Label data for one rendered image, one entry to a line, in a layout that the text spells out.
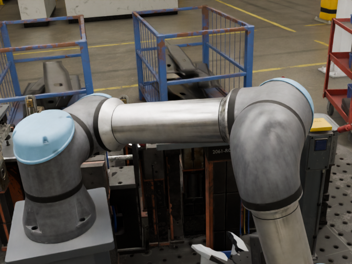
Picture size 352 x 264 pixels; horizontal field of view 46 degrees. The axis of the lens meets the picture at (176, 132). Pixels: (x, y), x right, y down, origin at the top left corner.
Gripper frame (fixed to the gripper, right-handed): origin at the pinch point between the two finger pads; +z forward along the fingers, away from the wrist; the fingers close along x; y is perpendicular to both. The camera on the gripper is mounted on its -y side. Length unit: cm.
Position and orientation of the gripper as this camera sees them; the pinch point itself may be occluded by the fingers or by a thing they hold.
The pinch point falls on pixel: (210, 235)
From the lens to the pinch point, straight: 110.9
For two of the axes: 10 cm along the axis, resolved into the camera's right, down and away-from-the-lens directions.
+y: -3.0, 9.0, 3.3
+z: -6.7, -4.4, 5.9
